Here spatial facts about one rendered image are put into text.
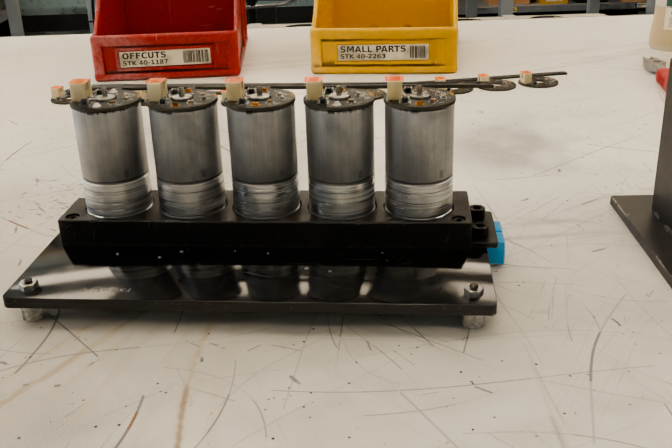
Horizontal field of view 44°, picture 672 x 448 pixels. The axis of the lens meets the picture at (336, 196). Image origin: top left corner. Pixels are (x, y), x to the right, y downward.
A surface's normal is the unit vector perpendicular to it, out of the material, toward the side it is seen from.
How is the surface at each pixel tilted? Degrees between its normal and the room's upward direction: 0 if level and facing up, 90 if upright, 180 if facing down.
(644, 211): 0
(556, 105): 0
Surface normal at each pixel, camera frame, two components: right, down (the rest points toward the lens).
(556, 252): -0.03, -0.92
